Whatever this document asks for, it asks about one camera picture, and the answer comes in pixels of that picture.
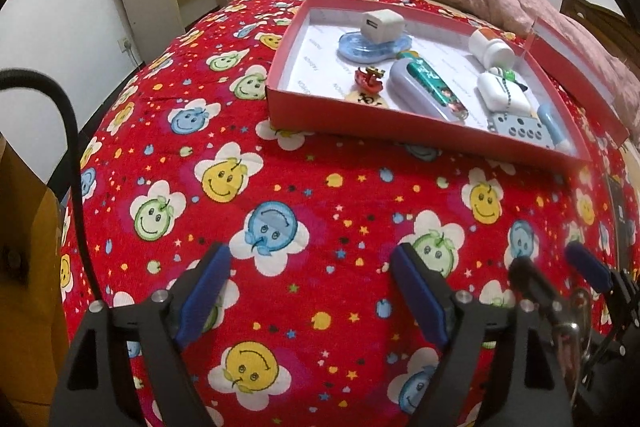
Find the green monster figure keychain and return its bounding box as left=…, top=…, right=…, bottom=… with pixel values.
left=485, top=64, right=532, bottom=130

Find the small red toy figure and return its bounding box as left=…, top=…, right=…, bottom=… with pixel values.
left=354, top=66, right=387, bottom=90

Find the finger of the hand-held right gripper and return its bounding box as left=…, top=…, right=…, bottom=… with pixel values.
left=508, top=256, right=568, bottom=325
left=565, top=240, right=640, bottom=308

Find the grey-blue curved handle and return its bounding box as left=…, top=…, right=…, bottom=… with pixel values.
left=389, top=59, right=453, bottom=118

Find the clear blue oval case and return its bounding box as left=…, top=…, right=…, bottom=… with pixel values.
left=336, top=29, right=415, bottom=64

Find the red cardboard box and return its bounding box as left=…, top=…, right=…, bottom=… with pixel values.
left=265, top=0, right=593, bottom=166

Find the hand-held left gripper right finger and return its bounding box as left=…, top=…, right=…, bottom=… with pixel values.
left=389, top=242, right=576, bottom=427

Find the white pill bottle orange label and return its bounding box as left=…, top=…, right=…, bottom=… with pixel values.
left=468, top=27, right=516, bottom=68

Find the brown wooden cabinet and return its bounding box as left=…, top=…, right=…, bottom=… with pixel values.
left=0, top=132, right=71, bottom=427

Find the white earbuds case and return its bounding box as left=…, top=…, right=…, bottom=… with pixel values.
left=475, top=72, right=532, bottom=115

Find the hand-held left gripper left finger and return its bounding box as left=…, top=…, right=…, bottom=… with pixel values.
left=47, top=243, right=233, bottom=427

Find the black remote control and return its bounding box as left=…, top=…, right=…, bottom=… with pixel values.
left=606, top=174, right=638, bottom=268

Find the white wall charger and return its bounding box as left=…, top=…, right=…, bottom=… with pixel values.
left=359, top=9, right=405, bottom=44

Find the round wooden chess piece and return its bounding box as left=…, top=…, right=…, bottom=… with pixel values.
left=348, top=89, right=390, bottom=108

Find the dark wooden headboard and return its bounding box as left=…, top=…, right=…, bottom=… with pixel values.
left=560, top=0, right=640, bottom=72

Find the black cable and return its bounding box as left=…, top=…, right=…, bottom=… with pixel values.
left=0, top=68, right=106, bottom=308

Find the grey block with holes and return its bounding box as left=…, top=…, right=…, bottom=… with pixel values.
left=486, top=113, right=557, bottom=150

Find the teal printed lighter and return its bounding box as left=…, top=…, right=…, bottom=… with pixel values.
left=397, top=51, right=471, bottom=122

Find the red smiley printed blanket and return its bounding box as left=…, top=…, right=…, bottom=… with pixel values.
left=50, top=0, right=640, bottom=427

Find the light blue plastic hook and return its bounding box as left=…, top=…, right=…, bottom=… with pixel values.
left=537, top=103, right=573, bottom=152

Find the red cardboard box lid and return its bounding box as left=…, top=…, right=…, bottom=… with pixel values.
left=525, top=17, right=631, bottom=148

